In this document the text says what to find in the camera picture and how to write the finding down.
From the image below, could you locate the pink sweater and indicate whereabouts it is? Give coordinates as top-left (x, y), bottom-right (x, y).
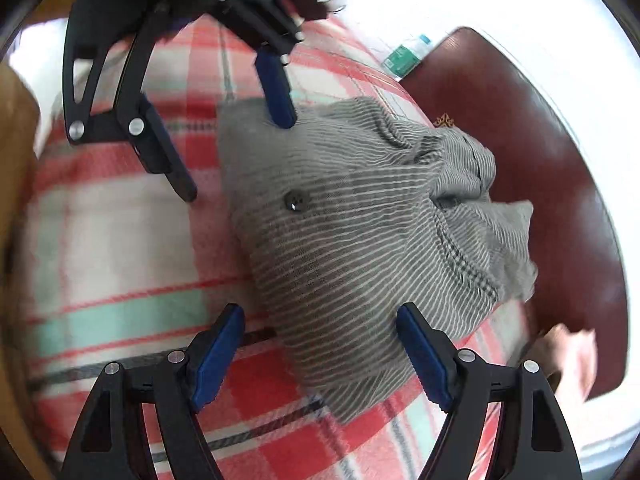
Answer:
top-left (522, 323), bottom-right (598, 408)

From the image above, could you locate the dark brown wooden headboard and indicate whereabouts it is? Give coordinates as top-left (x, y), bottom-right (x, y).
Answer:
top-left (401, 27), bottom-right (629, 398)

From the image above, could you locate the green label water bottle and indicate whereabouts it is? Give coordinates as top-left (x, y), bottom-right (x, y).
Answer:
top-left (382, 35), bottom-right (433, 81)

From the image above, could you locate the left forearm tan sleeve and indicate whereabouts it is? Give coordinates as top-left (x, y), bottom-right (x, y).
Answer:
top-left (1, 62), bottom-right (51, 479)

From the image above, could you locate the grey striped shirt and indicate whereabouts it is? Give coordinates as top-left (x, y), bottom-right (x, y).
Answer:
top-left (217, 96), bottom-right (537, 422)

